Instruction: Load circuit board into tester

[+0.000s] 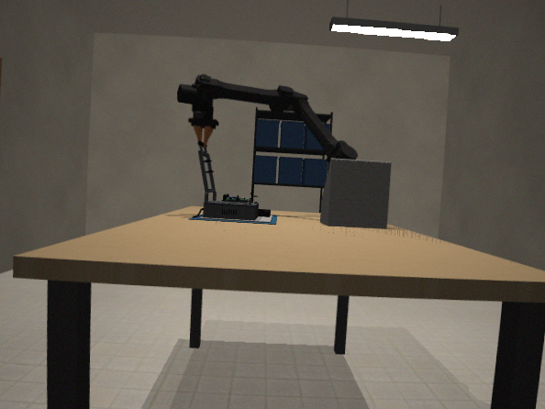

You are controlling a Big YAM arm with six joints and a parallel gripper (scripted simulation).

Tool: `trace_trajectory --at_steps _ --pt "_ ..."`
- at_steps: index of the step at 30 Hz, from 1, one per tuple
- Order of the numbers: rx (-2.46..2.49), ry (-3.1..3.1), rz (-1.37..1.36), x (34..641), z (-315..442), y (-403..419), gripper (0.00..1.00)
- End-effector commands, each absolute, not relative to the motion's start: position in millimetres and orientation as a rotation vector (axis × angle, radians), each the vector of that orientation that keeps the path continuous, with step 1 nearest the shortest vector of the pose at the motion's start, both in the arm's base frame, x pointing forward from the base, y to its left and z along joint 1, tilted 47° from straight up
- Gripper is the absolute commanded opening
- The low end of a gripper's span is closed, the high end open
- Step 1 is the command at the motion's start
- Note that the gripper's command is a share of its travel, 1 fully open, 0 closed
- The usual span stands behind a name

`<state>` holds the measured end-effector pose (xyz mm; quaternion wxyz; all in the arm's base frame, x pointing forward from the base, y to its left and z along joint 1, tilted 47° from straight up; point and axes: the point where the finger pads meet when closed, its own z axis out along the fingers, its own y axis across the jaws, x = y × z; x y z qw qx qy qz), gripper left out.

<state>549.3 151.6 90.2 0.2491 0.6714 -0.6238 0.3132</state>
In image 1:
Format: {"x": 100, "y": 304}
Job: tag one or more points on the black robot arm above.
{"x": 203, "y": 108}

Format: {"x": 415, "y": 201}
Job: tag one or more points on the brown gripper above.
{"x": 199, "y": 124}

